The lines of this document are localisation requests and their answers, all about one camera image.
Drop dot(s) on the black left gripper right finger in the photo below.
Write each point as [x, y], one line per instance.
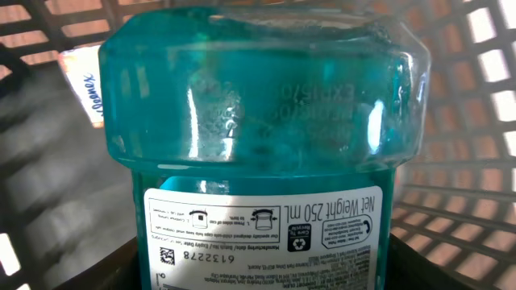
[408, 270]

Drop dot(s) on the teal mouthwash bottle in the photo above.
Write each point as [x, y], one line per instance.
[263, 142]

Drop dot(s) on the grey plastic mesh basket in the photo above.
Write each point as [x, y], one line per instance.
[66, 205]

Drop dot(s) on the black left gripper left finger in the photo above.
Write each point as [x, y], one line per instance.
[117, 271]

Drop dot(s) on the orange tissue pack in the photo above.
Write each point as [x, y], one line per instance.
[81, 69]

